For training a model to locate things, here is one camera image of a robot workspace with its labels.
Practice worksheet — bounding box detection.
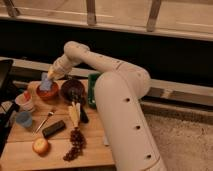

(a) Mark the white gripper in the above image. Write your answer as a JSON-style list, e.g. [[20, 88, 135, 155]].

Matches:
[[47, 55, 73, 80]]

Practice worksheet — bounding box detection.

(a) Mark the blue sponge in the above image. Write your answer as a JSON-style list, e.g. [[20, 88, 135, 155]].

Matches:
[[39, 72, 52, 91]]

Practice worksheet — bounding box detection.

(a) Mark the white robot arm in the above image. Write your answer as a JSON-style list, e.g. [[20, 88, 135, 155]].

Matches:
[[48, 41, 167, 171]]

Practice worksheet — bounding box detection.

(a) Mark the red bowl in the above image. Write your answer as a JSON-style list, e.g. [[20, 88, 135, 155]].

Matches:
[[36, 82, 59, 101]]

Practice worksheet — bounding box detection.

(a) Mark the purple bowl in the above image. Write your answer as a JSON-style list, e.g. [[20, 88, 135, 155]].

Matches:
[[60, 79, 85, 103]]

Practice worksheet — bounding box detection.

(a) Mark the white cup with red item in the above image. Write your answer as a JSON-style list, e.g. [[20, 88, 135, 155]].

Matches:
[[15, 91, 35, 112]]

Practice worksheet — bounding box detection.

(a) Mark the green plastic tray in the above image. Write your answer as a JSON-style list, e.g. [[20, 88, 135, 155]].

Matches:
[[88, 73, 100, 109]]

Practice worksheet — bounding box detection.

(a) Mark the yellow corn cob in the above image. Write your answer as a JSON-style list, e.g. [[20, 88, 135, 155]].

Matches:
[[68, 102, 80, 127]]

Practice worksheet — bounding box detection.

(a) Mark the blue plastic cup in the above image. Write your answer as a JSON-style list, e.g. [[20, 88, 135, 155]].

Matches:
[[15, 111, 32, 128]]

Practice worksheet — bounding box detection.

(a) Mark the black rectangular block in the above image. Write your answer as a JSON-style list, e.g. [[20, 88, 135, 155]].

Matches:
[[42, 120, 66, 138]]

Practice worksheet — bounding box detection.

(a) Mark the wooden table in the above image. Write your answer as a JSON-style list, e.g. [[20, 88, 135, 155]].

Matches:
[[0, 81, 114, 171]]

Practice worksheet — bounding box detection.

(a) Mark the black device at left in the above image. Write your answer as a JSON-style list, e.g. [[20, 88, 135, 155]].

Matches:
[[0, 59, 19, 156]]

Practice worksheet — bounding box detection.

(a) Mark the red yellow apple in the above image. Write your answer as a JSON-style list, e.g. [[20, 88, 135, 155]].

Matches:
[[32, 138, 49, 155]]

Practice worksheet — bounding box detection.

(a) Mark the bunch of dark grapes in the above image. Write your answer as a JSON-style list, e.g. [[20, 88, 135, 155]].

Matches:
[[63, 128, 86, 161]]

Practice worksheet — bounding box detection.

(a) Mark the black handled utensil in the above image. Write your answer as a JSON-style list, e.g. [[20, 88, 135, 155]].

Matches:
[[78, 98, 89, 123]]

